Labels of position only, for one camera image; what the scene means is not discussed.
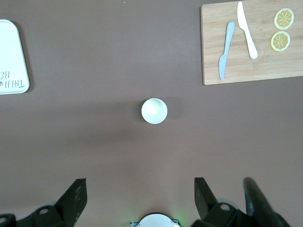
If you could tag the wooden cutting board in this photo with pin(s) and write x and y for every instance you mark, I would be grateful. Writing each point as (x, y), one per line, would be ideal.
(265, 68)

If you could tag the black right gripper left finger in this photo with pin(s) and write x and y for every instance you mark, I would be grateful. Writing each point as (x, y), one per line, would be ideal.
(68, 208)

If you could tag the grey plastic knife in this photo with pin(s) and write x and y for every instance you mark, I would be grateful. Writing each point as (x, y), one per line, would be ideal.
(228, 42)

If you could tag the brown table cover sheet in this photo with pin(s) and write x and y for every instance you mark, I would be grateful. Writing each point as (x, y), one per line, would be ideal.
(118, 59)

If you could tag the white plastic knife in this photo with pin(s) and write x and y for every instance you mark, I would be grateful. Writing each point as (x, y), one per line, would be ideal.
(246, 33)

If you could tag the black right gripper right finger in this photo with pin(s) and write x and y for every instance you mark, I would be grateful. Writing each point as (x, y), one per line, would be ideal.
(208, 210)

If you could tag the white tray with bear print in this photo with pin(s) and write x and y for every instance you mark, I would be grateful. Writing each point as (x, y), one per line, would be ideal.
(11, 59)

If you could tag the yellow lemon slice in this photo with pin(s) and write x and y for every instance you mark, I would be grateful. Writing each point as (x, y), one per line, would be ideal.
(284, 19)
(280, 41)

